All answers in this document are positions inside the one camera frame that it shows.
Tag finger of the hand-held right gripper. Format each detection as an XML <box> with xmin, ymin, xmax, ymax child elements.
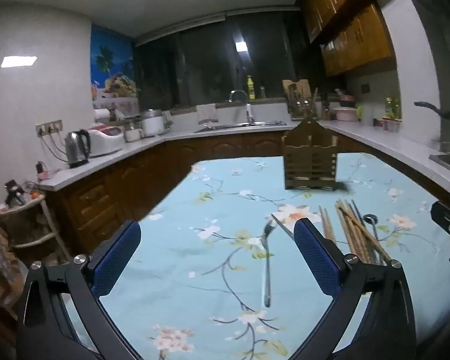
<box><xmin>430</xmin><ymin>200</ymin><xmax>450</xmax><ymax>234</ymax></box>

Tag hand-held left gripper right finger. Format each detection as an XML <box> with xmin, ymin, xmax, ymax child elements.
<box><xmin>294</xmin><ymin>218</ymin><xmax>417</xmax><ymax>360</ymax></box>

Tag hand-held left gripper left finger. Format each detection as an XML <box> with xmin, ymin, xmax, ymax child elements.
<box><xmin>17</xmin><ymin>220</ymin><xmax>141</xmax><ymax>360</ymax></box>

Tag pile of wooden chopsticks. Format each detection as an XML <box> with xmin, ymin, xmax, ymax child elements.
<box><xmin>318</xmin><ymin>199</ymin><xmax>392</xmax><ymax>267</ymax></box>

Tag wooden slatted utensil holder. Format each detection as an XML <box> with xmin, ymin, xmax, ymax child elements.
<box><xmin>282</xmin><ymin>115</ymin><xmax>339</xmax><ymax>192</ymax></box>

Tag steel gas stove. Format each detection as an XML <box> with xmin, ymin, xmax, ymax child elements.
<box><xmin>428</xmin><ymin>140</ymin><xmax>450</xmax><ymax>180</ymax></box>

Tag round-head metal spoon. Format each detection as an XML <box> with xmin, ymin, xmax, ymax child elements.
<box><xmin>363</xmin><ymin>213</ymin><xmax>381</xmax><ymax>263</ymax></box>

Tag white corner shelf rack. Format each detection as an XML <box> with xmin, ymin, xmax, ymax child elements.
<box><xmin>0</xmin><ymin>190</ymin><xmax>73</xmax><ymax>267</ymax></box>

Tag patterned bag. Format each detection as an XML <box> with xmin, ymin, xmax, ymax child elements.
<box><xmin>0</xmin><ymin>205</ymin><xmax>25</xmax><ymax>302</ymax></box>

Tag steel electric kettle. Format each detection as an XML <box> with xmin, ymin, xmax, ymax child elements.
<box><xmin>64</xmin><ymin>129</ymin><xmax>93</xmax><ymax>169</ymax></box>

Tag white rice cooker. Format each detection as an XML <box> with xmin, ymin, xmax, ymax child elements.
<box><xmin>85</xmin><ymin>125</ymin><xmax>125</xmax><ymax>157</ymax></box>

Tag glass jar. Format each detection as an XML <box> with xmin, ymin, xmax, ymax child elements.
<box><xmin>123</xmin><ymin>120</ymin><xmax>144</xmax><ymax>143</ymax></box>

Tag steel kitchen sink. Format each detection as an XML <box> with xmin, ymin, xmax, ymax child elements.
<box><xmin>194</xmin><ymin>121</ymin><xmax>288</xmax><ymax>133</ymax></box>

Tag knife rack with knives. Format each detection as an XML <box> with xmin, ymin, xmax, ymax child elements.
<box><xmin>288</xmin><ymin>88</ymin><xmax>319</xmax><ymax>121</ymax></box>

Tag chrome kitchen faucet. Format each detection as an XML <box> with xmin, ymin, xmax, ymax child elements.
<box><xmin>229</xmin><ymin>89</ymin><xmax>255</xmax><ymax>124</ymax></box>

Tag wooden cutting board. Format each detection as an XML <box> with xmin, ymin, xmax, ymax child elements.
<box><xmin>282</xmin><ymin>79</ymin><xmax>311</xmax><ymax>102</ymax></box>

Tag dark kitchen window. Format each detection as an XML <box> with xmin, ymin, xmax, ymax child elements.
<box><xmin>134</xmin><ymin>10</ymin><xmax>325</xmax><ymax>109</ymax></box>

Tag wooden upper cabinets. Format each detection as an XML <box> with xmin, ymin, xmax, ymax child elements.
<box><xmin>295</xmin><ymin>0</ymin><xmax>397</xmax><ymax>78</ymax></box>

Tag wall power outlet strip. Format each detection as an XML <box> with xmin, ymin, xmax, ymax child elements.
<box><xmin>35</xmin><ymin>119</ymin><xmax>64</xmax><ymax>136</ymax></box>

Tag tropical wall poster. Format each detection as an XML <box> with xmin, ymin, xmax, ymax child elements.
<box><xmin>91</xmin><ymin>25</ymin><xmax>140</xmax><ymax>110</ymax></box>

